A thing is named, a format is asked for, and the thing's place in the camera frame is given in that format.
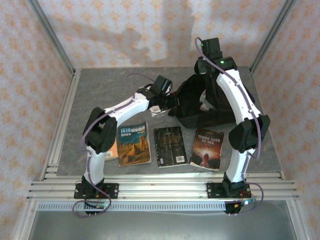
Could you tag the grey metal sheet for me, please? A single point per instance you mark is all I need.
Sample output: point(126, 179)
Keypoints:
point(162, 227)

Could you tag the small circuit board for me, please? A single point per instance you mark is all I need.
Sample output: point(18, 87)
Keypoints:
point(100, 205)
point(243, 203)

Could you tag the aluminium lower frame bar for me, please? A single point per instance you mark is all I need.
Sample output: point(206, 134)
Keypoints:
point(23, 225)
point(300, 222)

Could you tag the blue desert landscape magazine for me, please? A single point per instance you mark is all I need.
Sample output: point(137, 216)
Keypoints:
point(133, 147)

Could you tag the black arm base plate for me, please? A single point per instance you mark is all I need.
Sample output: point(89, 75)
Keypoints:
point(212, 190)
point(113, 191)

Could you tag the black fabric backpack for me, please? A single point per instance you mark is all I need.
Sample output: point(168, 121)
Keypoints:
point(190, 100)

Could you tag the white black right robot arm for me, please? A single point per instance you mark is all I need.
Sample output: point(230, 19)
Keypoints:
point(232, 95)

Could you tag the Three Days To See book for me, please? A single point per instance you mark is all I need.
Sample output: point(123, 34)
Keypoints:
point(207, 150)

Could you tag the small white packet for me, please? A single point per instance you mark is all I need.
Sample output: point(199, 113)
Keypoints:
point(157, 111)

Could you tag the aluminium frame post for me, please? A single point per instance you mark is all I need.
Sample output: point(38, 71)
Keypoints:
point(51, 33)
point(273, 32)

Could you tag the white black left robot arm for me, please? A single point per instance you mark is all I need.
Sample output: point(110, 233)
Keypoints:
point(96, 165)

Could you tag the orange cover paperback book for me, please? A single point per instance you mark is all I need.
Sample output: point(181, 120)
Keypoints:
point(112, 152)

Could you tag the black cover paperback book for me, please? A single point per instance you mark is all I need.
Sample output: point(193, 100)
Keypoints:
point(170, 147)

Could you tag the aluminium front frame rail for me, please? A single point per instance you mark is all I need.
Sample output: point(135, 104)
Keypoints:
point(162, 187)

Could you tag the aluminium side frame rail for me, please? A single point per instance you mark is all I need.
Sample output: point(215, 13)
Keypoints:
point(62, 125)

